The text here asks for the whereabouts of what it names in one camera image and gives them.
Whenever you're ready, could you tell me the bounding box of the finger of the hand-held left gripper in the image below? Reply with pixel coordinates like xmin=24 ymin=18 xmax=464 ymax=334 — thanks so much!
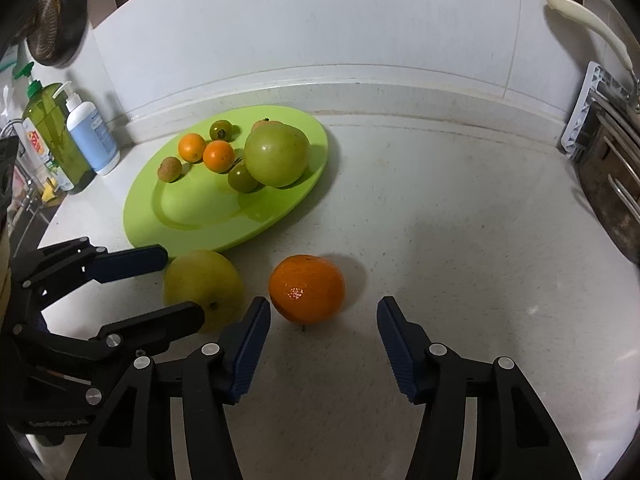
xmin=12 ymin=301 xmax=207 ymax=376
xmin=10 ymin=237 xmax=169 ymax=311

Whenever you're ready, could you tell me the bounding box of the steel pot with handle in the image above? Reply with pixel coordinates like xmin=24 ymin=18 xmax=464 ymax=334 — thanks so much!
xmin=575 ymin=105 xmax=640 ymax=271

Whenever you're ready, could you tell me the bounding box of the green plate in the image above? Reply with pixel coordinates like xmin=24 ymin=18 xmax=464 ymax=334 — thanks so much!
xmin=123 ymin=105 xmax=330 ymax=253

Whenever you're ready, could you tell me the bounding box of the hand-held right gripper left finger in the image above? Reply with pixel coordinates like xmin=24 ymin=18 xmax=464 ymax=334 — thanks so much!
xmin=65 ymin=296 xmax=272 ymax=480

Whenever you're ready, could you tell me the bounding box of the blue white pump bottle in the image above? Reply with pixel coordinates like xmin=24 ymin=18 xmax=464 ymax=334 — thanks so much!
xmin=52 ymin=81 xmax=121 ymax=177

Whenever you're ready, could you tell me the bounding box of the brown longan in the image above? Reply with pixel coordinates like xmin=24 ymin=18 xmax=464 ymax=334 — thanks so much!
xmin=157 ymin=156 xmax=182 ymax=184

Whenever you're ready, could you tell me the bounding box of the large orange mandarin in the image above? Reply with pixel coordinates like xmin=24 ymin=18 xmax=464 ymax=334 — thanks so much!
xmin=268 ymin=255 xmax=346 ymax=325

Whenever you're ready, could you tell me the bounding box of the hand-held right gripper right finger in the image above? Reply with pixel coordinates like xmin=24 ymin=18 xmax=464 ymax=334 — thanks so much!
xmin=376 ymin=296 xmax=583 ymax=480

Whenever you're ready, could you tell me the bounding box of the small orange mandarin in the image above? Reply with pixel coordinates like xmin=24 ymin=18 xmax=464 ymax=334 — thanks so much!
xmin=178 ymin=132 xmax=207 ymax=163
xmin=202 ymin=140 xmax=236 ymax=174

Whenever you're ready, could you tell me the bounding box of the white pot rack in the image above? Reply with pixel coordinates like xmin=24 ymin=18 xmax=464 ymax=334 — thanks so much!
xmin=559 ymin=61 xmax=628 ymax=161

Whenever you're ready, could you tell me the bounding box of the yellow pear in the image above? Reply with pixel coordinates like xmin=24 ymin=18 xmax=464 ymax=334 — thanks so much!
xmin=163 ymin=250 xmax=247 ymax=333

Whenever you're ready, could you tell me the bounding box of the large green tomato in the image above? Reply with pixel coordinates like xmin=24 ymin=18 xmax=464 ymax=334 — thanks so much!
xmin=243 ymin=121 xmax=310 ymax=189

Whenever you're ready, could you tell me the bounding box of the dark hanging frying pan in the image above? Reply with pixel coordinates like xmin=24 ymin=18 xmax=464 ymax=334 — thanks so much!
xmin=22 ymin=0 xmax=88 ymax=67

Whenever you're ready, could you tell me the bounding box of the green dish soap bottle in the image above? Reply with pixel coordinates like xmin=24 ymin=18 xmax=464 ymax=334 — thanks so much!
xmin=14 ymin=62 xmax=96 ymax=196

